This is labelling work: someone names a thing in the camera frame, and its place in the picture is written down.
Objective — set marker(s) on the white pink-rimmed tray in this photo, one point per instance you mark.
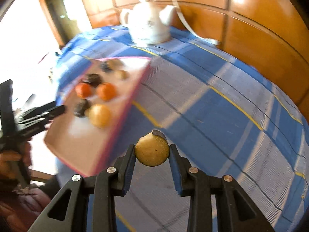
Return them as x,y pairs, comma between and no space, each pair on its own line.
84,143

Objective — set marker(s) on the blue plaid tablecloth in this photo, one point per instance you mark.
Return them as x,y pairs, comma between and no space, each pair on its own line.
222,114

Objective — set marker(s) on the white ceramic electric kettle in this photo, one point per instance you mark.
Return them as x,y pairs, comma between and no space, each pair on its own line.
148,23

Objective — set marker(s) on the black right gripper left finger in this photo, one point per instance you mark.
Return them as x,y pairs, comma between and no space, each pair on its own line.
86,200

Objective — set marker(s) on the wooden door with glass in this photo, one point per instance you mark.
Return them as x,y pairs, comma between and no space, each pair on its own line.
66,18

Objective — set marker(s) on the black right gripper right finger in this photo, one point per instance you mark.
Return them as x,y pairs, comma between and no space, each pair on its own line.
236,211

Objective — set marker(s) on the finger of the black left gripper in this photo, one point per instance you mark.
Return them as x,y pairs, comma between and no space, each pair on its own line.
42,114

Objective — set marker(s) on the orange tangerine with stem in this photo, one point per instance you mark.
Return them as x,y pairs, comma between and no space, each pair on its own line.
83,90

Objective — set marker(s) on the dark brown passion fruit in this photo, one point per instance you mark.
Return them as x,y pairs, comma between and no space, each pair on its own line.
93,79

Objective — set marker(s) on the person left hand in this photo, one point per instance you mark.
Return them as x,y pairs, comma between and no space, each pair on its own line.
9,156

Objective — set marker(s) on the yellow fruit piece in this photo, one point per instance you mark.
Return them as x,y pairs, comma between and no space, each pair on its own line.
99,115

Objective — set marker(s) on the cut pale fruit dark skin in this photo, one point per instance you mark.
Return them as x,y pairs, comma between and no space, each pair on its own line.
111,65

